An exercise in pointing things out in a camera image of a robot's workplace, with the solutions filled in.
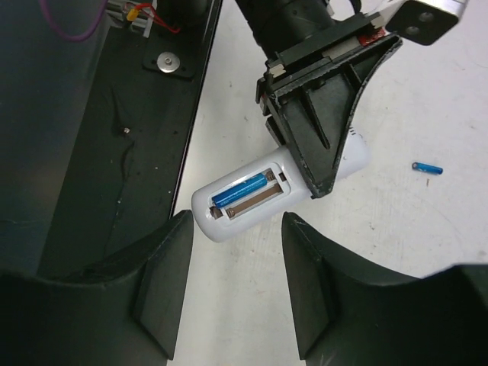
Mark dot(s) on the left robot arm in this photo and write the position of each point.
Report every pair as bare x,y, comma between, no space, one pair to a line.
317,70

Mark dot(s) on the blue battery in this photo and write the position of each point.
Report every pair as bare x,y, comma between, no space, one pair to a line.
427,168
239,191

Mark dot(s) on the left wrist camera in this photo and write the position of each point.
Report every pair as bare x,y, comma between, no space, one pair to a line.
422,22

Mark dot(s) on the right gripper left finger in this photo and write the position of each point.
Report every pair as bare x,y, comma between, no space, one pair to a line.
123,310

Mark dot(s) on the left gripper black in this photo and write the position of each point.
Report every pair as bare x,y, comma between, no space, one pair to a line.
317,69

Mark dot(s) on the white remote control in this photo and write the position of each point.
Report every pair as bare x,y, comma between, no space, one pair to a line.
284,189

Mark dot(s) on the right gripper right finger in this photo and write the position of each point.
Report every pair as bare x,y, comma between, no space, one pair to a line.
348,310

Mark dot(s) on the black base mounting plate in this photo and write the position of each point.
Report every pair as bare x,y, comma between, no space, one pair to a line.
126,165

